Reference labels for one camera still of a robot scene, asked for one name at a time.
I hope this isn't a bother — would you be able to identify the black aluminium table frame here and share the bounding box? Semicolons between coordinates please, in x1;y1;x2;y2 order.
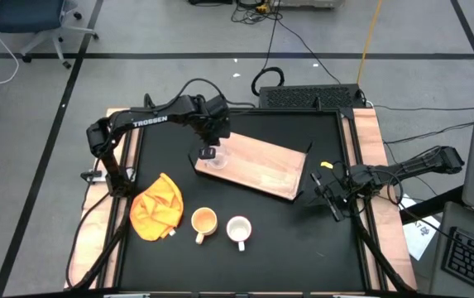
65;93;418;298

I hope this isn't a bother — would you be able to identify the tangled cable bundle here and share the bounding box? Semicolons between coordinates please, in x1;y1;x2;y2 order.
230;0;283;25

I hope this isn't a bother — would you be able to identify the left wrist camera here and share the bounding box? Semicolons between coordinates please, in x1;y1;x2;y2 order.
207;94;230;119

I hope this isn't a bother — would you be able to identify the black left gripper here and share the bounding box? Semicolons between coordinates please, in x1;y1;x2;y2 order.
196;115;232;161

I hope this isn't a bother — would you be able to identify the white printed paper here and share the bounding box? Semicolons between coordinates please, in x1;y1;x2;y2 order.
397;193;443;262

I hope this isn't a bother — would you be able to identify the coiled black cable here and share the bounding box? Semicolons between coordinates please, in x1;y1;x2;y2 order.
251;7;286;97

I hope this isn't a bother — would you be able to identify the yellow cable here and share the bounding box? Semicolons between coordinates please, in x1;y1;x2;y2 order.
356;0;385;86

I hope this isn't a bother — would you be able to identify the black computer tower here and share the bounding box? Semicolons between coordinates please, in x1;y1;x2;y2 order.
258;84;366;110

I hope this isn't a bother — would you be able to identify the black desk leg bar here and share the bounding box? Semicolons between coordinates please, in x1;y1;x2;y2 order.
400;185;467;225

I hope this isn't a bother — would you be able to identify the peach plastic mug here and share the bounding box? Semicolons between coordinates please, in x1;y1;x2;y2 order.
190;206;219;245

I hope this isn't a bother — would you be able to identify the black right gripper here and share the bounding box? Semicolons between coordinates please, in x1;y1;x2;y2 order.
305;165;372;224

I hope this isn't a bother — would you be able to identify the blue grey office chair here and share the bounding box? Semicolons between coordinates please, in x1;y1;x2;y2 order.
0;0;100;70

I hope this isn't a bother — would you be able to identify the orange cloth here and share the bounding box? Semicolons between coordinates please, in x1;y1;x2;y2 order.
129;172;184;242

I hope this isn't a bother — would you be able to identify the grey floor box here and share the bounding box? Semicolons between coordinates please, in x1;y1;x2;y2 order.
275;0;345;9

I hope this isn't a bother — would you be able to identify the grey white patterned mug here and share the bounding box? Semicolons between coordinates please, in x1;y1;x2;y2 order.
226;214;253;252

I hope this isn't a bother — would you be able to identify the silver arm base bracket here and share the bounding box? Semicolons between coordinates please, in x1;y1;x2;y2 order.
80;168;109;183

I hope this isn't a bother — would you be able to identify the black floor cable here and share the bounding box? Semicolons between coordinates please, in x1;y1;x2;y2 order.
277;18;343;86
383;122;474;146
368;103;474;113

